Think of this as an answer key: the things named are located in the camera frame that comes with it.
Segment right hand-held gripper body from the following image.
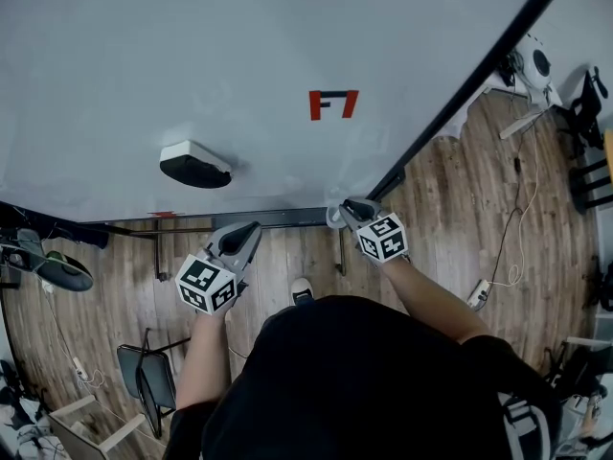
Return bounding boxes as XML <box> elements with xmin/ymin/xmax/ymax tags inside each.
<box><xmin>355</xmin><ymin>208</ymin><xmax>411</xmax><ymax>265</ymax></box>

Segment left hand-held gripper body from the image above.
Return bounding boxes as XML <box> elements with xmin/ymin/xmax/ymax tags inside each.
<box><xmin>173</xmin><ymin>250</ymin><xmax>251</xmax><ymax>316</ymax></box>

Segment white cup with marker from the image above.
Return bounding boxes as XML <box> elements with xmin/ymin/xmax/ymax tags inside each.
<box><xmin>326</xmin><ymin>203</ymin><xmax>356</xmax><ymax>232</ymax></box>

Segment person's right forearm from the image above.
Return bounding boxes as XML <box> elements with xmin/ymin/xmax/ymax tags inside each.
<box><xmin>382</xmin><ymin>256</ymin><xmax>492</xmax><ymax>345</ymax></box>

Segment person's left forearm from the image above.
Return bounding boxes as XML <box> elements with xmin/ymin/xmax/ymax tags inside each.
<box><xmin>175</xmin><ymin>310</ymin><xmax>234</xmax><ymax>412</ymax></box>

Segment black white whiteboard eraser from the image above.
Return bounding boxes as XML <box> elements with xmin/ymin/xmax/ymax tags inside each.
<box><xmin>158</xmin><ymin>139</ymin><xmax>235</xmax><ymax>191</ymax></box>

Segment person's white shoe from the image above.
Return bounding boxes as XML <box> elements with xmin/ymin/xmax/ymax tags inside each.
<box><xmin>290</xmin><ymin>277</ymin><xmax>316</xmax><ymax>307</ymax></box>

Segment black folding chair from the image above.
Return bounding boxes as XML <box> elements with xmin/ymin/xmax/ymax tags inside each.
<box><xmin>117</xmin><ymin>328</ymin><xmax>193</xmax><ymax>441</ymax></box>

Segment red black tape mark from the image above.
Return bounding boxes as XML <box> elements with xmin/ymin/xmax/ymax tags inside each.
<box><xmin>308</xmin><ymin>89</ymin><xmax>360</xmax><ymax>122</ymax></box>

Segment white cloth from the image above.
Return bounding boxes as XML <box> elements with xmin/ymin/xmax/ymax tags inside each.
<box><xmin>433</xmin><ymin>96</ymin><xmax>483</xmax><ymax>141</ymax></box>

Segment dark gray round device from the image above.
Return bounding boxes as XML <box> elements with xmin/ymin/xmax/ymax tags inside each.
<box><xmin>39</xmin><ymin>251</ymin><xmax>95</xmax><ymax>293</ymax></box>

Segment person's black shirt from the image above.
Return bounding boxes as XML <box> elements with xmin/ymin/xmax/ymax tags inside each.
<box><xmin>162</xmin><ymin>294</ymin><xmax>564</xmax><ymax>460</ymax></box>

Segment white table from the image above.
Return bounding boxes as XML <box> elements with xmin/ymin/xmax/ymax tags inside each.
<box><xmin>478</xmin><ymin>72</ymin><xmax>565</xmax><ymax>141</ymax></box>

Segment white round device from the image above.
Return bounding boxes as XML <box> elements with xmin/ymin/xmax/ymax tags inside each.
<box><xmin>519</xmin><ymin>34</ymin><xmax>556</xmax><ymax>91</ymax></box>

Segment black bag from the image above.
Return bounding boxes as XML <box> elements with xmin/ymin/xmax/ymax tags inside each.
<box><xmin>544</xmin><ymin>344</ymin><xmax>606</xmax><ymax>401</ymax></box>

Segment black office chair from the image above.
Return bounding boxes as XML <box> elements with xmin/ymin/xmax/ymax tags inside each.
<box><xmin>557</xmin><ymin>66</ymin><xmax>606</xmax><ymax>150</ymax></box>

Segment black cable with adapter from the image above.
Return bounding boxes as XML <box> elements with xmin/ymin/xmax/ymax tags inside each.
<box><xmin>473</xmin><ymin>112</ymin><xmax>529</xmax><ymax>302</ymax></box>

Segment white cable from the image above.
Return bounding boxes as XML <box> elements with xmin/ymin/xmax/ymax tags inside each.
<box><xmin>488</xmin><ymin>107</ymin><xmax>543</xmax><ymax>289</ymax></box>

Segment black device with cables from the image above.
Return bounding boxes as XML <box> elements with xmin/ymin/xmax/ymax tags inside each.
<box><xmin>497</xmin><ymin>53</ymin><xmax>524</xmax><ymax>88</ymax></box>

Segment brown board wooden frame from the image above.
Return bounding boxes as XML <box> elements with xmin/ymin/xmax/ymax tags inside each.
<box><xmin>47</xmin><ymin>394</ymin><xmax>147</xmax><ymax>460</ymax></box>

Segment white whiteboard black frame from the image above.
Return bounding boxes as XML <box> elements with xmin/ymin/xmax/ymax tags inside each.
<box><xmin>0</xmin><ymin>0</ymin><xmax>576</xmax><ymax>232</ymax></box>

